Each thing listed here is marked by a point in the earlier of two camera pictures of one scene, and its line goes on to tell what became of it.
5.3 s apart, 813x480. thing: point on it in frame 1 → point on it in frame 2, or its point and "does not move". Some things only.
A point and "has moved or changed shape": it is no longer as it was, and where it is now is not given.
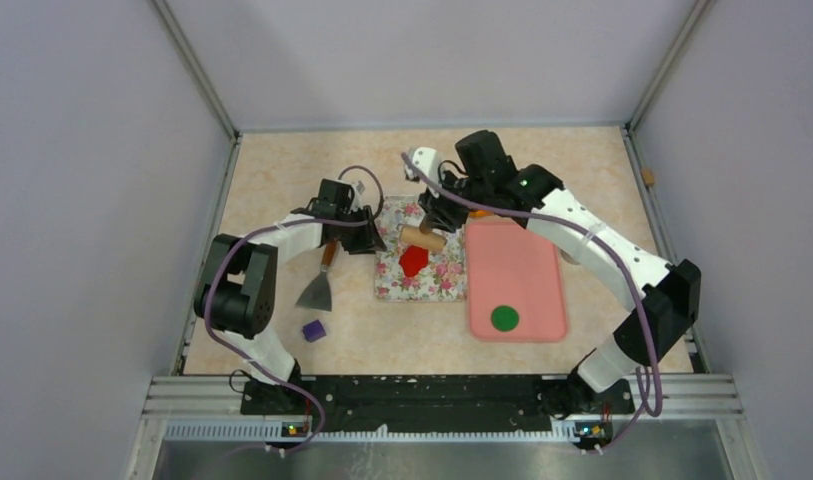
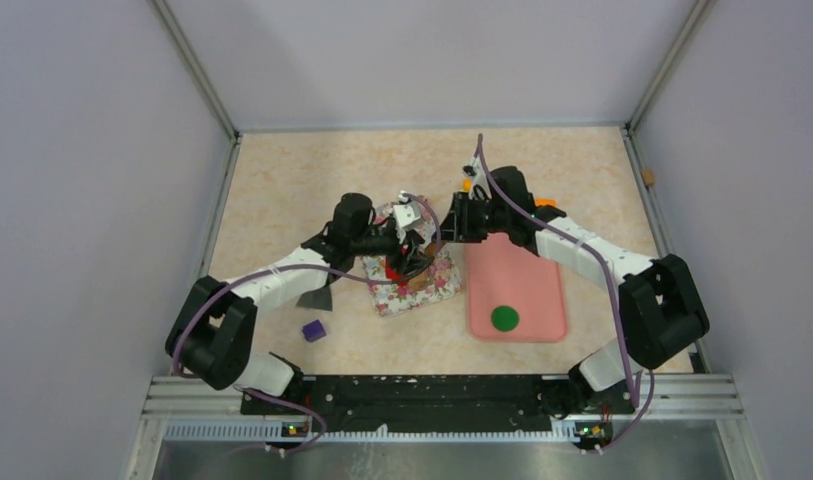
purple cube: [313, 331] does not move
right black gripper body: [472, 190] → [476, 218]
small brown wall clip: [648, 176] does not move
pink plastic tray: [511, 265] does not move
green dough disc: [505, 318] does not move
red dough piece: [413, 259] has moved or changed shape
